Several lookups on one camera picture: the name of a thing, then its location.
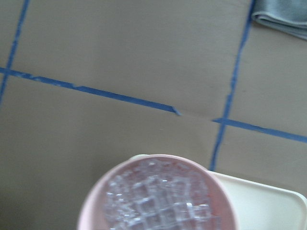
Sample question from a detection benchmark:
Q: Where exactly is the pile of clear ice cubes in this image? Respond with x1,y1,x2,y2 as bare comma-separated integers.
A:
104,159,221,230

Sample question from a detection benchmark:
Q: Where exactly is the pink bowl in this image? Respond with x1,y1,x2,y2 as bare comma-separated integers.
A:
76,154,239,230

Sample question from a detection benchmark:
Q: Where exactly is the cream plastic tray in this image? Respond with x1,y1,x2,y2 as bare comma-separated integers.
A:
128,154,307,230

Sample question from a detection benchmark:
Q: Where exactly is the grey folded cloth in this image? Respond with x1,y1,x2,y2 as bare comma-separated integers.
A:
251,0,307,40

